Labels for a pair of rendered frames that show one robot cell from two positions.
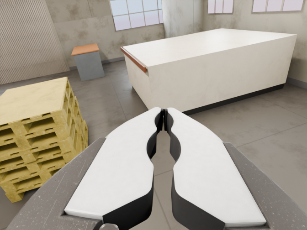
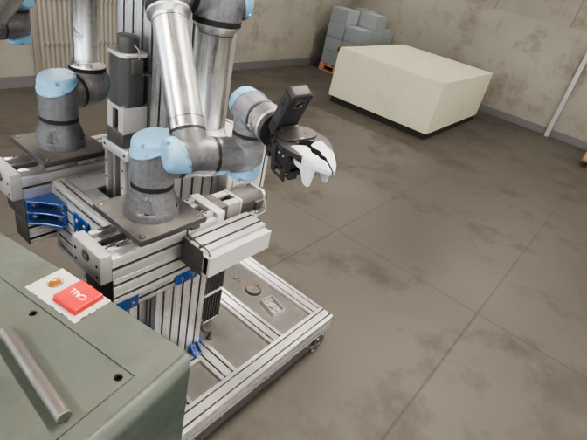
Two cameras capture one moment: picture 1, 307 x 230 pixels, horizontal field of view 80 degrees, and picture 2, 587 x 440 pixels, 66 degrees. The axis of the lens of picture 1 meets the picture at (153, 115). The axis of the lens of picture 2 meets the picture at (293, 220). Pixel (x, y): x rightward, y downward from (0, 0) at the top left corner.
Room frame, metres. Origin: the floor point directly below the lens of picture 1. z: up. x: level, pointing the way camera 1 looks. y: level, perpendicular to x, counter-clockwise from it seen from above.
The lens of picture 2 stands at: (0.58, -0.50, 1.87)
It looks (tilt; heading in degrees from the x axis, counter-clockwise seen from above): 31 degrees down; 137
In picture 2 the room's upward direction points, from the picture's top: 13 degrees clockwise
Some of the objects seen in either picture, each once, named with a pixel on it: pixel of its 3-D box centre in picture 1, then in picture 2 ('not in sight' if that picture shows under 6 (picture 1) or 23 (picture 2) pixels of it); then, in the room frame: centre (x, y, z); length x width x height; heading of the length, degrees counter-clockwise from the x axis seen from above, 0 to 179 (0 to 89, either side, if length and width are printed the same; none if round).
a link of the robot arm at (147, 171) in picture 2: not in sight; (155, 156); (-0.47, -0.06, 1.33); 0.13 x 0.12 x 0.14; 83
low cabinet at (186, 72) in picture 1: (194, 65); not in sight; (3.82, -1.01, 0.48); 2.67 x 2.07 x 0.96; 104
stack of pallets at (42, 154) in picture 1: (43, 130); not in sight; (2.08, 1.44, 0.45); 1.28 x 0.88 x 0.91; 14
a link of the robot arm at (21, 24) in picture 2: not in sight; (13, 25); (-1.23, -0.24, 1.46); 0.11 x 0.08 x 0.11; 125
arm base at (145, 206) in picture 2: not in sight; (151, 195); (-0.47, -0.07, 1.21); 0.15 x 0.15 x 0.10
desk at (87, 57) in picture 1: (89, 60); not in sight; (6.30, 1.84, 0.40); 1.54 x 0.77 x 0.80; 14
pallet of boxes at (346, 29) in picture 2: not in sight; (358, 43); (-5.66, 5.91, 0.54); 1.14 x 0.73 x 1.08; 104
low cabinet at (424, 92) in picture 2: not in sight; (411, 85); (-3.79, 5.36, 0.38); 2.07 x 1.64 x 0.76; 105
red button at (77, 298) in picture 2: not in sight; (78, 298); (-0.08, -0.35, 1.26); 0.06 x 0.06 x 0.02; 23
